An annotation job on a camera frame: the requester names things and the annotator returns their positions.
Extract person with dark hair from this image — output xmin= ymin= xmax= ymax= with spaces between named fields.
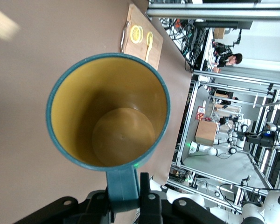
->
xmin=211 ymin=39 xmax=244 ymax=69

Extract large cardboard box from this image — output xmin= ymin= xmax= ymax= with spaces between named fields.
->
xmin=195 ymin=120 xmax=219 ymax=147

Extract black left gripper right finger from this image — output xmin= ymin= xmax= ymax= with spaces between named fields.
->
xmin=139 ymin=172 xmax=224 ymax=224

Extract aluminium frame beam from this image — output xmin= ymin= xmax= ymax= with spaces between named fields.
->
xmin=146 ymin=8 xmax=280 ymax=19

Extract red snack package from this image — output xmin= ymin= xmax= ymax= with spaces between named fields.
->
xmin=196 ymin=105 xmax=206 ymax=121

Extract teal mug yellow inside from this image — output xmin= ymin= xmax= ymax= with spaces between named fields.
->
xmin=45 ymin=53 xmax=171 ymax=213

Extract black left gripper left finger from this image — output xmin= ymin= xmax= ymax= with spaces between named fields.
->
xmin=14 ymin=190 xmax=115 ymax=224

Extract metal cutting board handle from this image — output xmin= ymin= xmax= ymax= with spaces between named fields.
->
xmin=119 ymin=20 xmax=131 ymax=53

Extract bamboo cutting board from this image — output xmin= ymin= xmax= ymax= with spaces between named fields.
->
xmin=118 ymin=3 xmax=164 ymax=71

